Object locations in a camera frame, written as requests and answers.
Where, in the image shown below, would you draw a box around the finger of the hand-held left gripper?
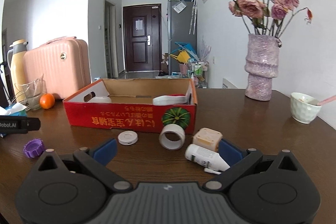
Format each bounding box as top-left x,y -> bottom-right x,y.
26,117 -> 41,131

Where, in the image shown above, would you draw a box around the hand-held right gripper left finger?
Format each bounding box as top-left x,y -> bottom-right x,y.
39,138 -> 133,193

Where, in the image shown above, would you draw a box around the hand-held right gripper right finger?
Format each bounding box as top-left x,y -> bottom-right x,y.
203,139 -> 298,193

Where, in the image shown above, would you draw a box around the purple bottle cap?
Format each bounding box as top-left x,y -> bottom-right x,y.
23,138 -> 46,159

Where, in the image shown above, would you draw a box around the white round lid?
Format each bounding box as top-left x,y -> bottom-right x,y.
117,130 -> 138,146

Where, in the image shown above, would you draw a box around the white spray bottle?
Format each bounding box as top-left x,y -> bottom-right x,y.
184,144 -> 231,175

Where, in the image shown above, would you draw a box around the beige plug adapter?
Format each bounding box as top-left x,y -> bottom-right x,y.
192,127 -> 223,153

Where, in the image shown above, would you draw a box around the red cardboard box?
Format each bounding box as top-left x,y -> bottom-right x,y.
62,78 -> 198,135

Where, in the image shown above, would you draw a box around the clear plastic bead box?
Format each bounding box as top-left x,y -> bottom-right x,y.
89,96 -> 112,104

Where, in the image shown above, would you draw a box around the white tape roll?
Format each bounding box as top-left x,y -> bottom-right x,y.
159,123 -> 186,151

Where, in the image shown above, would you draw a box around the white red lint brush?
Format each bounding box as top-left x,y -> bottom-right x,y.
152,93 -> 194,107

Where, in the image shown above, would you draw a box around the blue tissue pack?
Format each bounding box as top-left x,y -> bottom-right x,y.
0,103 -> 28,117

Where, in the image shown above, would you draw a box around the glass pitcher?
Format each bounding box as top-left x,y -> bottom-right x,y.
22,76 -> 48,111

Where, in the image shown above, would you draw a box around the orange tangerine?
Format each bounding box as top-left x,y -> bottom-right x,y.
39,93 -> 56,110

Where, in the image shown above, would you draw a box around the yellow thermos jug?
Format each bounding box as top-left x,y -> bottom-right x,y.
6,39 -> 29,104

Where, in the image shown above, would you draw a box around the pink suitcase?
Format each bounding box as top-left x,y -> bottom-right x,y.
23,36 -> 92,101

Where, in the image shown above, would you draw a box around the white ribbed cup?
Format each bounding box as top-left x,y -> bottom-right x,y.
290,92 -> 322,124

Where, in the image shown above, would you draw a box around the small trolley with bottles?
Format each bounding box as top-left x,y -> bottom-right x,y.
190,61 -> 209,89

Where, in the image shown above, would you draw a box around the purple ceramic vase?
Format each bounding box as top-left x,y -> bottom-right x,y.
244,33 -> 282,102

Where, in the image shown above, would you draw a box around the dried lavender bunch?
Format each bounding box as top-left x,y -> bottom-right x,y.
201,37 -> 212,60

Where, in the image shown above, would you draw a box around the pink spoon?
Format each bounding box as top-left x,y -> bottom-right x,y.
316,94 -> 336,107

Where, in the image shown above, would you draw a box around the blue and yellow hangers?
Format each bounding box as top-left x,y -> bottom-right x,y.
169,41 -> 196,62

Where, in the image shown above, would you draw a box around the dark brown door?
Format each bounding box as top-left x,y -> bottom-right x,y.
122,5 -> 162,72

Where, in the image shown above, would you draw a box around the grey refrigerator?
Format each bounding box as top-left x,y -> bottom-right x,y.
167,0 -> 197,76

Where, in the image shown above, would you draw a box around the folded clear umbrella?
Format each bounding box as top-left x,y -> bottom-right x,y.
189,0 -> 198,36

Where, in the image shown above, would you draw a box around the clear bag on refrigerator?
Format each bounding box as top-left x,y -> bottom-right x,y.
172,2 -> 187,14

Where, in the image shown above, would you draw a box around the white wall heater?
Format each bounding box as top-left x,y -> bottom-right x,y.
222,78 -> 238,89

